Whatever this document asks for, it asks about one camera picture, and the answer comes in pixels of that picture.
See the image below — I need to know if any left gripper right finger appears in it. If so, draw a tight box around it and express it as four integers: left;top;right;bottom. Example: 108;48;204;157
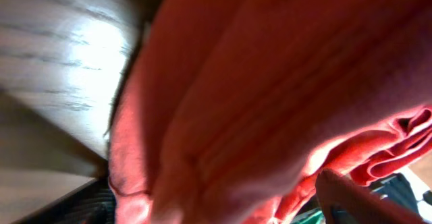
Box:
315;169;424;224

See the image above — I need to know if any red t-shirt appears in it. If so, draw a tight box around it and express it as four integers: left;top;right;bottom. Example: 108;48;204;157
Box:
109;0;431;223

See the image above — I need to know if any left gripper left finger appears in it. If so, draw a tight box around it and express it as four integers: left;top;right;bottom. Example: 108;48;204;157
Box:
16;178;116;224

